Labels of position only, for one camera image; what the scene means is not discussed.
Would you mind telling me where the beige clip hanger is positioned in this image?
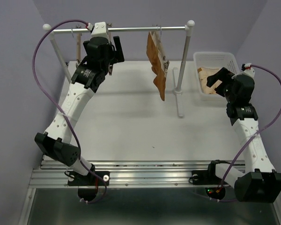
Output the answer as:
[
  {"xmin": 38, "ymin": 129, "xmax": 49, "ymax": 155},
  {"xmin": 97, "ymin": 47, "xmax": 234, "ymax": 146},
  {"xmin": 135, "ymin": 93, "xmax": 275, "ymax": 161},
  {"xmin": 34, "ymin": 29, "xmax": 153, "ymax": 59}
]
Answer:
[{"xmin": 107, "ymin": 23, "xmax": 113, "ymax": 75}]

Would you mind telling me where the cream beige underwear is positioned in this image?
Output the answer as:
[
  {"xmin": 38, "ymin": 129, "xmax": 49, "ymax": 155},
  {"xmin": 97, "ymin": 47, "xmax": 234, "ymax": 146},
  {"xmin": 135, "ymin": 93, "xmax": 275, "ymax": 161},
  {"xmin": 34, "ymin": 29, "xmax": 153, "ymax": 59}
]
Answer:
[{"xmin": 197, "ymin": 67, "xmax": 222, "ymax": 95}]

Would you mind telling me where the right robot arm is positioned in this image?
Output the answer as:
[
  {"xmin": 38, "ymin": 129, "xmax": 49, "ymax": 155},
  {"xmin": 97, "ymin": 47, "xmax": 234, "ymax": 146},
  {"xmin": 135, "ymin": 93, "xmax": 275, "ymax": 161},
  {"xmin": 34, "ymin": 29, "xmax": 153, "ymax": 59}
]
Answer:
[{"xmin": 189, "ymin": 63, "xmax": 281, "ymax": 203}]

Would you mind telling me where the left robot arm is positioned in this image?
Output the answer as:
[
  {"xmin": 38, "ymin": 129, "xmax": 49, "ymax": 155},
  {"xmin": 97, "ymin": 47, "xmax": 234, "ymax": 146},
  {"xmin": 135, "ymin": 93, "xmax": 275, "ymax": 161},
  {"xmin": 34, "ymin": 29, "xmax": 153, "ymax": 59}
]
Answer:
[{"xmin": 35, "ymin": 36, "xmax": 125, "ymax": 185}]

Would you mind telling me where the empty wooden clip hanger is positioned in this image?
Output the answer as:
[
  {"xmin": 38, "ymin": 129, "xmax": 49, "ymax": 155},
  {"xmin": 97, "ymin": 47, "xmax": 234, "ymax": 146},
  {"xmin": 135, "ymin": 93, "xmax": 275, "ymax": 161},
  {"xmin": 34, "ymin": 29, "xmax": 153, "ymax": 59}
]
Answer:
[{"xmin": 75, "ymin": 33, "xmax": 82, "ymax": 67}]

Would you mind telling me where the brown underwear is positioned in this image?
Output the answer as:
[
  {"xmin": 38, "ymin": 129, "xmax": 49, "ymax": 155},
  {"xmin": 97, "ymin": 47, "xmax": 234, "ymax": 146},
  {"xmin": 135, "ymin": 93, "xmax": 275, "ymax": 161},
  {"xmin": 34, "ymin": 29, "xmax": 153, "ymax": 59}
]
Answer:
[{"xmin": 146, "ymin": 31, "xmax": 166, "ymax": 101}]

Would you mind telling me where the hanger holding brown underwear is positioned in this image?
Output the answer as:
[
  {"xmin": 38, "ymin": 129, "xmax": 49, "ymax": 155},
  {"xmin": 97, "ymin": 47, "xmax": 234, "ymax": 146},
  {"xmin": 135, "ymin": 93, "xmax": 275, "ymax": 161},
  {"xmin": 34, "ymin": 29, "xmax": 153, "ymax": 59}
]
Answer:
[{"xmin": 150, "ymin": 29, "xmax": 170, "ymax": 77}]

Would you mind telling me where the white plastic basket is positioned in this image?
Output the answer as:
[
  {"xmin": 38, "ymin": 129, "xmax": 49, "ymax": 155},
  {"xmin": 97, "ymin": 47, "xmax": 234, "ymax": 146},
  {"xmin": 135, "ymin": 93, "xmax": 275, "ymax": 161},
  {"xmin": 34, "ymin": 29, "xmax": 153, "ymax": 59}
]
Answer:
[{"xmin": 193, "ymin": 52, "xmax": 239, "ymax": 102}]

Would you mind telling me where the silver and white clothes rack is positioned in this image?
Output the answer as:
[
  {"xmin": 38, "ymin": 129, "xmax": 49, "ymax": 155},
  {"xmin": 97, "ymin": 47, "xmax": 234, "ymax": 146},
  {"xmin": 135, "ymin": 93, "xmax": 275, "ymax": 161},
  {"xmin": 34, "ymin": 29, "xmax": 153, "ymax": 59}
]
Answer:
[{"xmin": 43, "ymin": 20, "xmax": 195, "ymax": 118}]

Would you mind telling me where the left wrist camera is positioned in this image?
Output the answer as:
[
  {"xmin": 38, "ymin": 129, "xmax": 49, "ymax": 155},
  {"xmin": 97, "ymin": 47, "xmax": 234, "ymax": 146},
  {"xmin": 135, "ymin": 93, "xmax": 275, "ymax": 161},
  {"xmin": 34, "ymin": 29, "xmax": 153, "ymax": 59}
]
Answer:
[{"xmin": 91, "ymin": 22, "xmax": 110, "ymax": 40}]

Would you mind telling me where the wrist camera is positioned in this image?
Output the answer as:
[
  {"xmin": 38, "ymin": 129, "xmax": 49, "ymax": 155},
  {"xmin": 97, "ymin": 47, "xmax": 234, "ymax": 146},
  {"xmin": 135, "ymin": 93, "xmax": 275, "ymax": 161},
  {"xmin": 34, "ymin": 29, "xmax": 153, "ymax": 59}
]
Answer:
[
  {"xmin": 232, "ymin": 63, "xmax": 255, "ymax": 79},
  {"xmin": 91, "ymin": 22, "xmax": 110, "ymax": 40}
]

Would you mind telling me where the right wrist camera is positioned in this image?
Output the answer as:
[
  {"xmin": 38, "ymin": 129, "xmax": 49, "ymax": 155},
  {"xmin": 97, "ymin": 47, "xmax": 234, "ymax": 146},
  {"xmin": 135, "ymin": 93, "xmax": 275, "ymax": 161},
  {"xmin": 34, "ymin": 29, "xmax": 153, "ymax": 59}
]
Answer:
[{"xmin": 232, "ymin": 63, "xmax": 255, "ymax": 79}]

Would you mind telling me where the aluminium mounting rail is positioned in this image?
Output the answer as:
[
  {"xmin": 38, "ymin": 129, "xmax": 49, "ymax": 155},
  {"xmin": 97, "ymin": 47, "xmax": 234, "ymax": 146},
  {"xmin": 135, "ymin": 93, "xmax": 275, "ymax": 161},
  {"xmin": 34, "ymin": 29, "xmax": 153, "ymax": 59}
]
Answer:
[{"xmin": 29, "ymin": 160, "xmax": 210, "ymax": 189}]

